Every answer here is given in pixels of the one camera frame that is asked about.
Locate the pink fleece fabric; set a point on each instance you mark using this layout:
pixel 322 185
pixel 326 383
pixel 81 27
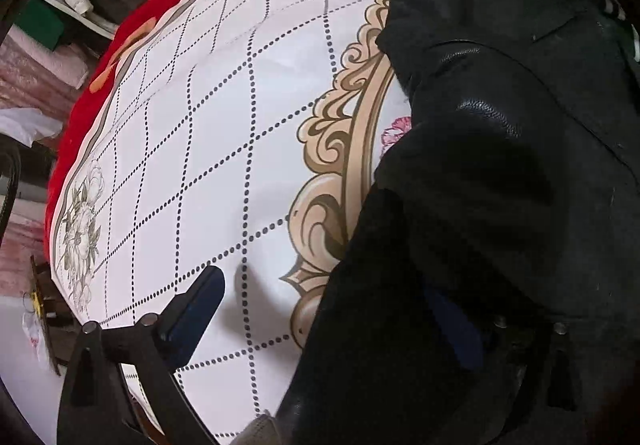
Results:
pixel 37 80

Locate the white plastic bag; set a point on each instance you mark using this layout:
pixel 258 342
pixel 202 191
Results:
pixel 25 124

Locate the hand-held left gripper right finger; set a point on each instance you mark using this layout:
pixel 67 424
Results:
pixel 454 327

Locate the printed white and red bedsheet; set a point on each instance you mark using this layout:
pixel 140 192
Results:
pixel 225 125

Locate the dark wooden furniture piece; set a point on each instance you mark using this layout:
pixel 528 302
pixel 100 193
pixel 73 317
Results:
pixel 46 307

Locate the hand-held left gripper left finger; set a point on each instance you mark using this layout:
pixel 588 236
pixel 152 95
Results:
pixel 199 307

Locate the black leather jacket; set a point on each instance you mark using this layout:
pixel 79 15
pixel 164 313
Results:
pixel 500 175

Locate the green folded cloth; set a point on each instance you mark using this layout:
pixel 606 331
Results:
pixel 42 22

